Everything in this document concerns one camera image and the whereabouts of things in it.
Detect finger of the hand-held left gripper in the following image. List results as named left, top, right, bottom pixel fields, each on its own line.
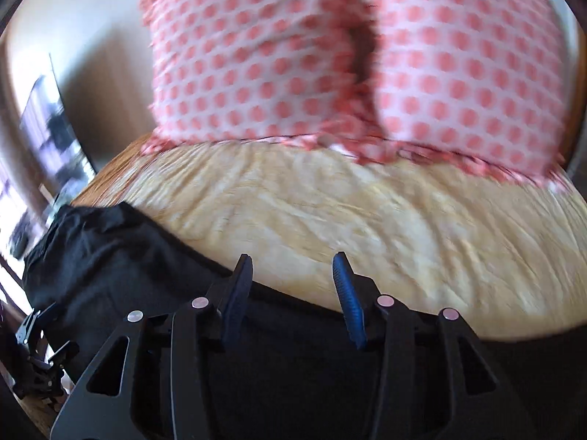
left=15, top=301, right=58, bottom=345
left=11, top=340, right=81, bottom=400

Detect pink polka dot pillow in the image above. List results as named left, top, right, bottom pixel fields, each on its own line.
left=140, top=0, right=386, bottom=157
left=353, top=0, right=572, bottom=193

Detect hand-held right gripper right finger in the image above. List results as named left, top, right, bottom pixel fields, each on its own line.
left=332, top=252, right=551, bottom=440

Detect wall-mounted television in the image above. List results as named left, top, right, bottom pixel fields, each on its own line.
left=19, top=52, right=97, bottom=193

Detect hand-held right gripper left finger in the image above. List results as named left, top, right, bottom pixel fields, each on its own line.
left=50, top=253, right=254, bottom=440

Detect wooden bed frame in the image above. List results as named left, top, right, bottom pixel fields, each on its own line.
left=69, top=132, right=154, bottom=209

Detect cream bed sheet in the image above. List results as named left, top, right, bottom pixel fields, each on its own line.
left=124, top=137, right=583, bottom=342

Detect black pants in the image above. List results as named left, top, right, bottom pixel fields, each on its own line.
left=21, top=202, right=587, bottom=440

